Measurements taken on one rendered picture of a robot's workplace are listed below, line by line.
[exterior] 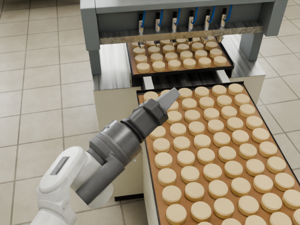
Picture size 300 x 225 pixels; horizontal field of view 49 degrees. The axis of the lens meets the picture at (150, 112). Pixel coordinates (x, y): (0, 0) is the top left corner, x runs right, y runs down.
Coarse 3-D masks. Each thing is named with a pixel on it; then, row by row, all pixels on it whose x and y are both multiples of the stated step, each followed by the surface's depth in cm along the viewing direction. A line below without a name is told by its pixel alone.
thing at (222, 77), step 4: (212, 72) 134; (216, 72) 130; (220, 72) 128; (224, 72) 128; (212, 76) 135; (216, 76) 130; (220, 76) 126; (224, 76) 126; (216, 80) 131; (220, 80) 126; (224, 80) 124; (228, 80) 124
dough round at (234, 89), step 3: (231, 84) 119; (234, 84) 119; (237, 84) 119; (231, 87) 117; (234, 87) 117; (237, 87) 117; (240, 87) 117; (228, 90) 118; (231, 90) 117; (234, 90) 116; (237, 90) 116; (240, 90) 116; (231, 93) 117; (234, 93) 116; (237, 93) 116; (240, 93) 117
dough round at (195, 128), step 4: (192, 124) 104; (196, 124) 104; (200, 124) 104; (188, 128) 103; (192, 128) 102; (196, 128) 102; (200, 128) 102; (192, 132) 102; (196, 132) 101; (200, 132) 102
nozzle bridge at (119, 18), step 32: (96, 0) 111; (128, 0) 111; (160, 0) 111; (192, 0) 111; (224, 0) 112; (256, 0) 113; (96, 32) 113; (128, 32) 121; (160, 32) 121; (192, 32) 122; (224, 32) 124; (256, 32) 126; (96, 64) 134
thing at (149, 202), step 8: (208, 80) 134; (144, 144) 140; (144, 152) 144; (144, 160) 149; (144, 168) 154; (144, 176) 159; (144, 184) 165; (144, 192) 171; (152, 192) 126; (152, 200) 129; (152, 208) 133; (152, 216) 137; (152, 224) 141
